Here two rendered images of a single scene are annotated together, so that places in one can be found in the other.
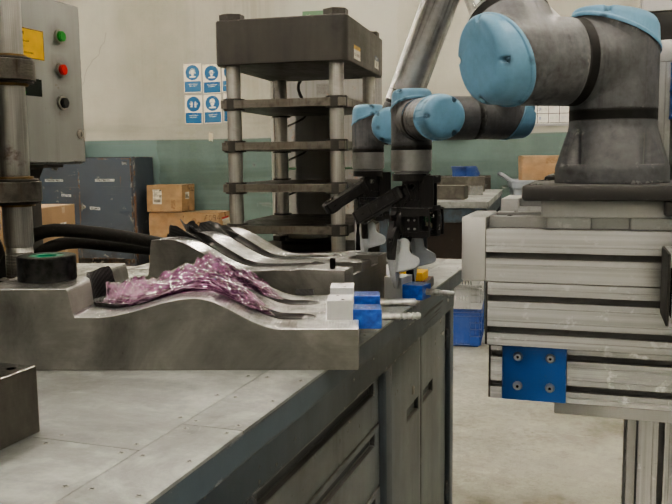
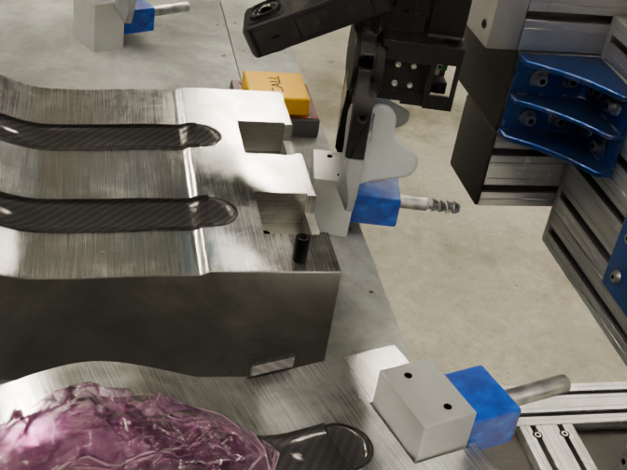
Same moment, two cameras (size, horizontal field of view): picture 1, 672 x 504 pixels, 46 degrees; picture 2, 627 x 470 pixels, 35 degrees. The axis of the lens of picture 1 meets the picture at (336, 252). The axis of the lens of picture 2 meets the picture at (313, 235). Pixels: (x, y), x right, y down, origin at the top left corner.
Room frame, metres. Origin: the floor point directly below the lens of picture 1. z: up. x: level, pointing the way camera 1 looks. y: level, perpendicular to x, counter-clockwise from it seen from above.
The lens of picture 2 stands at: (0.89, 0.31, 1.26)
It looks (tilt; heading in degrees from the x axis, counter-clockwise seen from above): 33 degrees down; 325
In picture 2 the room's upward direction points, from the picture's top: 10 degrees clockwise
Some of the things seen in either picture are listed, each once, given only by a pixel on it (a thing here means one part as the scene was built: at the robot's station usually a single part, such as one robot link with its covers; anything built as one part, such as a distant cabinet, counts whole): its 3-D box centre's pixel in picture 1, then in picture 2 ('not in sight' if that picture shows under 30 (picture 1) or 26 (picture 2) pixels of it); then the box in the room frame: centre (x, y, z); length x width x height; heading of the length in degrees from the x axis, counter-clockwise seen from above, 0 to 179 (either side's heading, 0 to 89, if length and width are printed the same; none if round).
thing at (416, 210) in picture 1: (415, 206); (405, 21); (1.47, -0.15, 0.99); 0.09 x 0.08 x 0.12; 61
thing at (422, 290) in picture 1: (421, 291); (384, 199); (1.46, -0.16, 0.83); 0.13 x 0.05 x 0.05; 61
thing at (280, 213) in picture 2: (345, 274); (287, 234); (1.38, -0.02, 0.87); 0.05 x 0.05 x 0.04; 71
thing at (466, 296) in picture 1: (432, 291); not in sight; (4.65, -0.57, 0.28); 0.61 x 0.41 x 0.15; 75
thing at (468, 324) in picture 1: (431, 319); not in sight; (4.65, -0.57, 0.11); 0.61 x 0.41 x 0.22; 75
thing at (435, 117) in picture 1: (442, 117); not in sight; (1.38, -0.19, 1.14); 0.11 x 0.11 x 0.08; 15
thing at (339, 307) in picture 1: (374, 316); not in sight; (1.09, -0.05, 0.86); 0.13 x 0.05 x 0.05; 88
